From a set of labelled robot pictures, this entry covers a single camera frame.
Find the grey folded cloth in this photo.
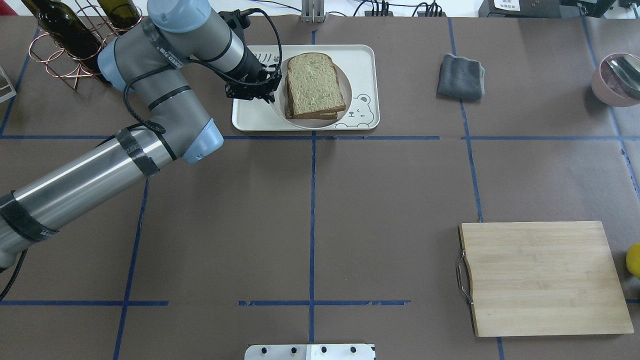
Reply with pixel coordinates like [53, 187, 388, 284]
[436, 53, 485, 101]

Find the bread slice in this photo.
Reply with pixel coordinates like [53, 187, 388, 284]
[285, 90, 338, 121]
[286, 52, 346, 116]

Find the white round plate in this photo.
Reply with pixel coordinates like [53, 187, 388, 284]
[270, 52, 351, 129]

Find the copper wire bottle rack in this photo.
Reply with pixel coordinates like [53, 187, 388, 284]
[23, 0, 144, 91]

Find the black computer box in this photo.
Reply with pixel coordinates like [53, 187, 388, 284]
[477, 0, 611, 19]

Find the pink bowl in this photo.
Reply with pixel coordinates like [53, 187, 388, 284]
[590, 52, 640, 108]

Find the bread slice under egg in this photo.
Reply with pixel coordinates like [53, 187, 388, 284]
[285, 90, 338, 121]

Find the white wire cup rack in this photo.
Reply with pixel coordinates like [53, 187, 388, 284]
[0, 66, 17, 104]

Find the dark wine bottle right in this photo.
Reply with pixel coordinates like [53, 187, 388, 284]
[98, 0, 142, 31]

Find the dark wine bottle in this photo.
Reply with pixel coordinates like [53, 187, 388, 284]
[98, 0, 142, 31]
[22, 0, 109, 84]

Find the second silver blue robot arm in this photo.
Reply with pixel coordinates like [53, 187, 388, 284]
[0, 0, 282, 271]

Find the aluminium frame post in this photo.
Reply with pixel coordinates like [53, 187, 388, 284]
[301, 0, 327, 23]

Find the metal scoop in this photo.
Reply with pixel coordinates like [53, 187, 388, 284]
[606, 54, 640, 100]

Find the dark wine bottle left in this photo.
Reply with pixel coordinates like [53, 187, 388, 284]
[22, 0, 109, 84]

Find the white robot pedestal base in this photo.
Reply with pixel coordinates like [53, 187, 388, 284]
[244, 343, 377, 360]

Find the wooden cutting board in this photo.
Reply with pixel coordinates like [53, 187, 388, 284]
[455, 221, 634, 338]

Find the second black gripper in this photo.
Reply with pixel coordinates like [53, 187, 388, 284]
[225, 47, 282, 104]

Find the yellow lemon near board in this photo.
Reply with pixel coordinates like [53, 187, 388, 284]
[625, 243, 640, 279]

